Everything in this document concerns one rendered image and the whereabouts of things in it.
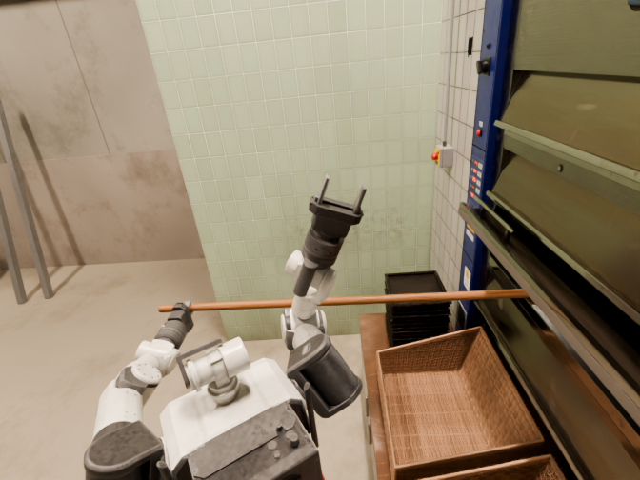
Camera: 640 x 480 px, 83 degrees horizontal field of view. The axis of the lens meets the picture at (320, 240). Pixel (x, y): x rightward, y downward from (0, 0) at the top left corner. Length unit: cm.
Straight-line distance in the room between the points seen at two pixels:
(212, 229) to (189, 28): 120
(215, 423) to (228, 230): 192
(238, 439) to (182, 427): 12
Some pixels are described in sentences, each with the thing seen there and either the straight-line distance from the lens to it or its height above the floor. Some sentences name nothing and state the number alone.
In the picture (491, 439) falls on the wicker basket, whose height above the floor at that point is 61.
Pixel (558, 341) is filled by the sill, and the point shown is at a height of 117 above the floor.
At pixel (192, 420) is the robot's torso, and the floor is 139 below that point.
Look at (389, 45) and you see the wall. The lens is 228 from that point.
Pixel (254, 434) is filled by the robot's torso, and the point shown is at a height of 139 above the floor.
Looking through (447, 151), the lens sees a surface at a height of 149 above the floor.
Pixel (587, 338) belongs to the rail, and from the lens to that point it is 92.
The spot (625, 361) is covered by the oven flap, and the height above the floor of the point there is 140.
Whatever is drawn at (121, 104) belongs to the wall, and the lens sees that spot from 430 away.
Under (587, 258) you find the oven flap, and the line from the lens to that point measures 111.
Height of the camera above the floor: 198
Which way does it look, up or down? 26 degrees down
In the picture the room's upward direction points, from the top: 6 degrees counter-clockwise
